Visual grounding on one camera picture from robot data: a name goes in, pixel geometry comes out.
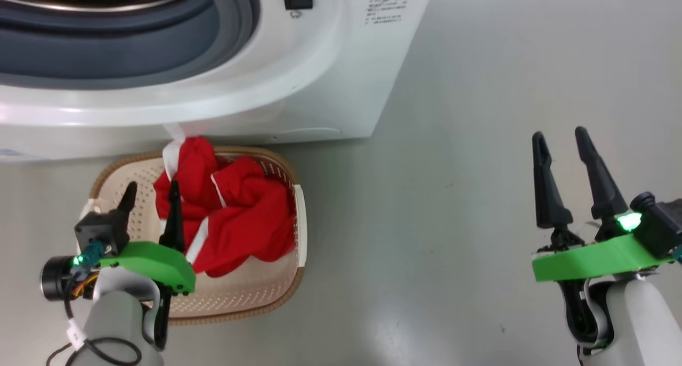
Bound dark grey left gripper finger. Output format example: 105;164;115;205
159;180;186;252
115;182;138;239

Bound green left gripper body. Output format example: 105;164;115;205
99;242;197;296

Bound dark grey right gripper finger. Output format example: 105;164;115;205
532;132;574;231
574;126;630;234

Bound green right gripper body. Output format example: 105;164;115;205
532;225;677;282

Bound red and white garment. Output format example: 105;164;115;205
153;124;296;279

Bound cream perforated laundry basket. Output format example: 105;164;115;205
80;147;308;325

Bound grey rubber door seal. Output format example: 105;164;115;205
0;0;262;90

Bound white front-load washing machine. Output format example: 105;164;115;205
0;0;435;161

